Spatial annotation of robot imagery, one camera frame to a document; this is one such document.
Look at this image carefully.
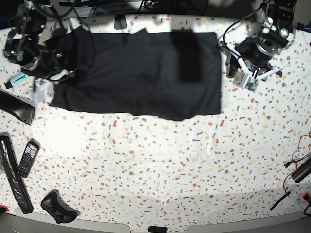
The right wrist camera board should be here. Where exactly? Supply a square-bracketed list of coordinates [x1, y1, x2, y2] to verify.
[32, 82, 54, 104]

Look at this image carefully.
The red clamp at edge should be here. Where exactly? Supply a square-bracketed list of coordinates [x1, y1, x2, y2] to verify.
[0, 205, 9, 215]

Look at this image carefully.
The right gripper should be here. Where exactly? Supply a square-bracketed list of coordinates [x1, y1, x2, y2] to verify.
[33, 69, 75, 87]

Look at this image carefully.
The terrazzo patterned table cloth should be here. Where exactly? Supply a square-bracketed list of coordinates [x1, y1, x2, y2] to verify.
[0, 13, 311, 233]

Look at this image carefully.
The light blue highlighter pen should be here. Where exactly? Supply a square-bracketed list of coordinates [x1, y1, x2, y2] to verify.
[5, 72, 29, 89]

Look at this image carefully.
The black T-shirt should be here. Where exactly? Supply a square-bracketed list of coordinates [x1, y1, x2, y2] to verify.
[47, 27, 222, 121]

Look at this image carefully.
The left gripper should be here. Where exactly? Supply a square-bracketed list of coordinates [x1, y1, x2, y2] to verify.
[219, 41, 282, 81]

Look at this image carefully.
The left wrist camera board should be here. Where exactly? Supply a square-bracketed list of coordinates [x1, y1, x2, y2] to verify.
[233, 73, 259, 93]

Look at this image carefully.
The black curved plastic handle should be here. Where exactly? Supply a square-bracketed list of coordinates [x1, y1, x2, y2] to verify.
[0, 91, 35, 126]

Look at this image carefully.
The long black bar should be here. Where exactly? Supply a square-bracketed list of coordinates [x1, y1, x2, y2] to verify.
[0, 135, 34, 214]

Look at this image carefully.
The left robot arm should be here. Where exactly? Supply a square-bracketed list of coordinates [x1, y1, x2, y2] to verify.
[219, 0, 297, 81]

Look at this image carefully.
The black game controller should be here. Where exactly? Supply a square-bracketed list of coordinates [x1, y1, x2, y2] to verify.
[40, 190, 80, 224]

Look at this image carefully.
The small red connector block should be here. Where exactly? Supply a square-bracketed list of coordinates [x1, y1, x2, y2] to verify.
[302, 192, 311, 205]

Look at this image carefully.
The black cable tie strap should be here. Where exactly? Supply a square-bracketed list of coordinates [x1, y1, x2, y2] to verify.
[270, 191, 291, 211]

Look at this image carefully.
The black remote control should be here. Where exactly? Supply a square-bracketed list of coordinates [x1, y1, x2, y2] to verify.
[17, 140, 40, 178]

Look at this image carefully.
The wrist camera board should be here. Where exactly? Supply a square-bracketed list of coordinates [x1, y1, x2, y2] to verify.
[32, 82, 54, 104]
[233, 73, 259, 93]

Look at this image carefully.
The black cylinder with wires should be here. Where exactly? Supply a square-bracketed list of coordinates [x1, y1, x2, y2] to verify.
[292, 157, 311, 183]

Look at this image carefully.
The small black usb stick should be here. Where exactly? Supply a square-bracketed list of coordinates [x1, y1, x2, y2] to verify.
[148, 226, 168, 233]

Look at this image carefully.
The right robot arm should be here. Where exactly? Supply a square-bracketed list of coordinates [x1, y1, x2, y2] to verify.
[0, 0, 77, 82]

